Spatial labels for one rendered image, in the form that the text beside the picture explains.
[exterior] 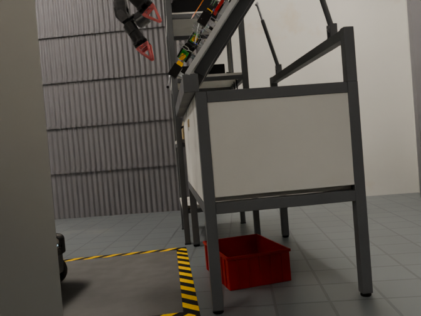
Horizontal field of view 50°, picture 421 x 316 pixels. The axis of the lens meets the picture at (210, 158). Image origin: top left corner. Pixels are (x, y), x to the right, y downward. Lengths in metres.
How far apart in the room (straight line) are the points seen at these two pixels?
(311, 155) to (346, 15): 3.14
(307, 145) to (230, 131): 0.29
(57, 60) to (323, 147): 3.54
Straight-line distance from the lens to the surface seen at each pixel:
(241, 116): 1.63
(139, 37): 2.23
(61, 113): 4.74
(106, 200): 4.62
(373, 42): 4.72
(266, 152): 1.64
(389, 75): 4.71
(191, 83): 1.62
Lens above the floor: 0.60
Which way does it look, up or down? 1 degrees down
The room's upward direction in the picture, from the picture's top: 5 degrees counter-clockwise
